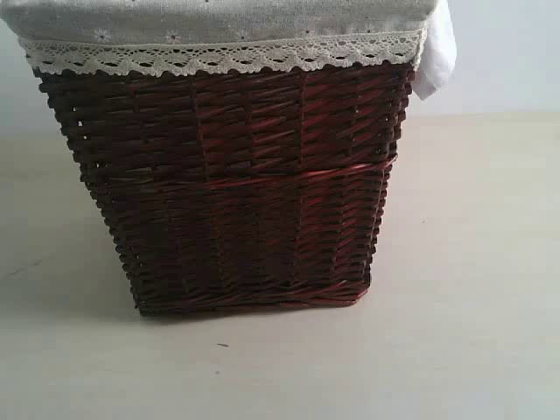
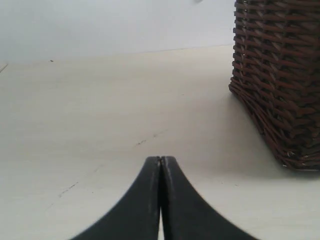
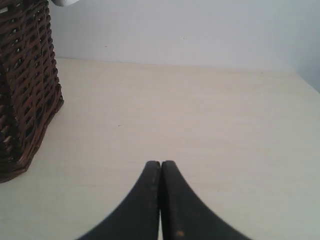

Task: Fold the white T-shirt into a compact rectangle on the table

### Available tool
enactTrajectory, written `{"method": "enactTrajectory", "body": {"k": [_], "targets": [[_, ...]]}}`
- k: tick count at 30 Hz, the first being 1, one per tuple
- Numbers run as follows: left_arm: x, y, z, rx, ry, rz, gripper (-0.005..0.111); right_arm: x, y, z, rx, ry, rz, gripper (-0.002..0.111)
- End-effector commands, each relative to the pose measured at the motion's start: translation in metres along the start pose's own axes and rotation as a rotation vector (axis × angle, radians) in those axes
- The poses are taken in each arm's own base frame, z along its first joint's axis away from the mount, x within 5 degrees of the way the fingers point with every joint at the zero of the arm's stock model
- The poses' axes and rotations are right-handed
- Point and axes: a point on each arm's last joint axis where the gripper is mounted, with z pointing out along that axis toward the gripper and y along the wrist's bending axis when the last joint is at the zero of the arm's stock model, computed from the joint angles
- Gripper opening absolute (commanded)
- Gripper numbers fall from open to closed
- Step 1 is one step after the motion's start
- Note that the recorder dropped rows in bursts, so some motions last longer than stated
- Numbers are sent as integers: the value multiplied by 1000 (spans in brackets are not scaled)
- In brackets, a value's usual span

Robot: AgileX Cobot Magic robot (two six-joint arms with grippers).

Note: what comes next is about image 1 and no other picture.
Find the white t-shirt red lettering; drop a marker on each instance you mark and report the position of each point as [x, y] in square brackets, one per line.
[438, 58]

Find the dark red wicker basket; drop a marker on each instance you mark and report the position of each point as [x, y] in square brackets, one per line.
[237, 192]

